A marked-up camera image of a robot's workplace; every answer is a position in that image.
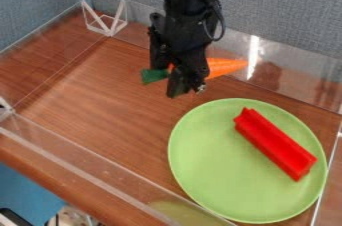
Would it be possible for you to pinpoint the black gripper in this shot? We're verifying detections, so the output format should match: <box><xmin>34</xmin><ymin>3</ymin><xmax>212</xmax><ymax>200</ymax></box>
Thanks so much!
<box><xmin>149</xmin><ymin>11</ymin><xmax>226</xmax><ymax>98</ymax></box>

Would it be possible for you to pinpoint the orange toy carrot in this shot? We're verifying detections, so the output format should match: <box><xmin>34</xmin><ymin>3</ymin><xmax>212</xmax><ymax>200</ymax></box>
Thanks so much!
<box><xmin>141</xmin><ymin>58</ymin><xmax>249</xmax><ymax>84</ymax></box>

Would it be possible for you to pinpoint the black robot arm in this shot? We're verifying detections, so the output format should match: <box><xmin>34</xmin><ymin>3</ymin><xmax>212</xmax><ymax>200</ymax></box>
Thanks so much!
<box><xmin>149</xmin><ymin>0</ymin><xmax>226</xmax><ymax>98</ymax></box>

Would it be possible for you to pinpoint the green plate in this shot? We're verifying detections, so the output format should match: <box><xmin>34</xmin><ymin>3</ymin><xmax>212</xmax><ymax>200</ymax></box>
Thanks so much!
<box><xmin>169</xmin><ymin>98</ymin><xmax>328</xmax><ymax>224</ymax></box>

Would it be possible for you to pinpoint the red plastic block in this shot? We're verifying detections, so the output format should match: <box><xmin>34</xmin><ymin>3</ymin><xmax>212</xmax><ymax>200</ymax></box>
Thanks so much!
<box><xmin>234</xmin><ymin>108</ymin><xmax>318</xmax><ymax>181</ymax></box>

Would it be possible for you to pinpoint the clear acrylic corner bracket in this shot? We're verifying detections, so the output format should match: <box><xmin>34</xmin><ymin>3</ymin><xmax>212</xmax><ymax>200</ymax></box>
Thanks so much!
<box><xmin>82</xmin><ymin>0</ymin><xmax>129</xmax><ymax>37</ymax></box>

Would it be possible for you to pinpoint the clear acrylic enclosure wall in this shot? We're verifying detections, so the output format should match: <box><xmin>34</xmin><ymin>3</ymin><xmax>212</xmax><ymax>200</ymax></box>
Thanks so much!
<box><xmin>0</xmin><ymin>1</ymin><xmax>342</xmax><ymax>226</ymax></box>

